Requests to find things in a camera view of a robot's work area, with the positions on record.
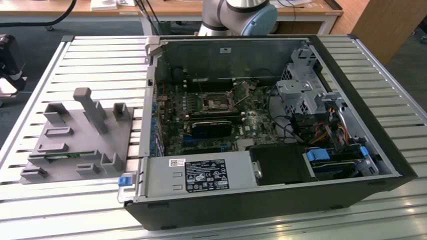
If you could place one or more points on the blue disk carrier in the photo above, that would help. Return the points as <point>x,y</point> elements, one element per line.
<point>317,155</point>

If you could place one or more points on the round coin battery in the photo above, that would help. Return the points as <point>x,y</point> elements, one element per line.
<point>253,86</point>

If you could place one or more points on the white paper sheets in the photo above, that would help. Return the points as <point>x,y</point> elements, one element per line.
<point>297,2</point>

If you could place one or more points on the green RAM stick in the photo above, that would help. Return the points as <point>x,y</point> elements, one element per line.
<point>71,156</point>

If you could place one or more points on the thin metal locking lever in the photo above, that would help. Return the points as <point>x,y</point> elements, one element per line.
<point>199,86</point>

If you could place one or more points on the grey power supply unit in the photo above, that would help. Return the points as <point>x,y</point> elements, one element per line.
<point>167,185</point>

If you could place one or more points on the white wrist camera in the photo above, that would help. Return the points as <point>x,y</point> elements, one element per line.
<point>10,57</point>

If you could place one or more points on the silver chipset heatsink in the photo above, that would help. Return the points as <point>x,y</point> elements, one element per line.
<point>245,145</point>

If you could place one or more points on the CPU socket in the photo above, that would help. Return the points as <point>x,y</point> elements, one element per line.
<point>217,102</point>

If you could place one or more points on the wooden cabinet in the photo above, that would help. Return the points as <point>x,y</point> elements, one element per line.
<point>384,25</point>

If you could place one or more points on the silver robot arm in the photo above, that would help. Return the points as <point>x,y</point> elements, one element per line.
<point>214,12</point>

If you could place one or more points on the black plastic air shroud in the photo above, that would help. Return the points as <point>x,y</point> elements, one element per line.
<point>281,162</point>

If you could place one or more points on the white box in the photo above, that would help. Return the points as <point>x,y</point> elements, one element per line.
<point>103,7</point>

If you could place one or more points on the black graphics card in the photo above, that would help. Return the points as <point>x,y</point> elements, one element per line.
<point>211,130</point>

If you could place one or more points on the blue case latch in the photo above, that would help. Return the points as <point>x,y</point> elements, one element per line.
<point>125,181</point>

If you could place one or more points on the green motherboard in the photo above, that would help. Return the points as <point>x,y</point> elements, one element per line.
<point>263,125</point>

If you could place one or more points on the grey parts rack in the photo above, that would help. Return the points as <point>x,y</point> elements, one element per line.
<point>83,140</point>

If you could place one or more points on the blue plastic clip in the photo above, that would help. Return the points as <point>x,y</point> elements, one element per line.
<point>364,152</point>

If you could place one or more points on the metal drive cage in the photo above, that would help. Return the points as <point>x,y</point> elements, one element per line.
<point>301,92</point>

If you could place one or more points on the black PC case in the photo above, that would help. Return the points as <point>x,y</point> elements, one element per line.
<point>234,212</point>

